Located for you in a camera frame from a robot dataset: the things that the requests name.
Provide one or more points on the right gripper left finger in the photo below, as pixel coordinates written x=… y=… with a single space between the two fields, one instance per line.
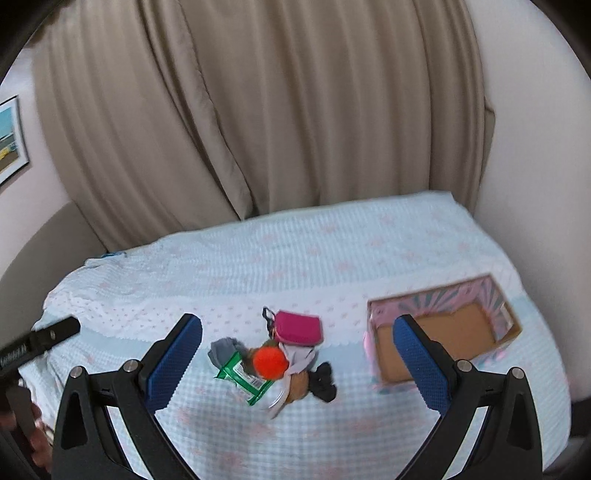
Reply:
x=85 y=443

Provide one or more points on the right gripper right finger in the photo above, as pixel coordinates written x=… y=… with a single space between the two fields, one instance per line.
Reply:
x=508 y=445

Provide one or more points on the grey fluffy sock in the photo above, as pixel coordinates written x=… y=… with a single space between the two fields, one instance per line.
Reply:
x=223 y=349

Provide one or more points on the green snack packet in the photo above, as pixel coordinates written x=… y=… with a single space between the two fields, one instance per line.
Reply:
x=251 y=388

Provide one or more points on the orange pompom toy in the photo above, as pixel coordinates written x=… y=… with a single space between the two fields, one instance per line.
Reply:
x=269 y=363

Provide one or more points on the brown plush toy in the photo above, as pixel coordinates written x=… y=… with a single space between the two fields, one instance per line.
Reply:
x=296 y=386

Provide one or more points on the white grey cloth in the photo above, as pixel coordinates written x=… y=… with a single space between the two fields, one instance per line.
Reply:
x=300 y=358

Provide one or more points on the magenta coin pouch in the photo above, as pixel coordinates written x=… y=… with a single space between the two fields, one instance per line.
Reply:
x=292 y=328

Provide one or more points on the person's left hand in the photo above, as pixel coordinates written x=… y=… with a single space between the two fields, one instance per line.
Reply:
x=38 y=452

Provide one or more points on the pink cardboard box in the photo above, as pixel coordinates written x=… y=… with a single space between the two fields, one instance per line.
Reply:
x=471 y=319

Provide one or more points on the blue item behind blanket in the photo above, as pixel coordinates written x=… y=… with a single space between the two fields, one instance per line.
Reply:
x=108 y=254

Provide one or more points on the light blue patterned blanket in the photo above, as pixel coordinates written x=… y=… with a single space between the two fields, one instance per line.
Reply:
x=328 y=262

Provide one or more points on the beige curtain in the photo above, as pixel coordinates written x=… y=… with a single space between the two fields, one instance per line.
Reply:
x=166 y=116

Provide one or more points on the framed wall picture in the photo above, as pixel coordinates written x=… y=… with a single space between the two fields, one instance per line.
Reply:
x=13 y=152

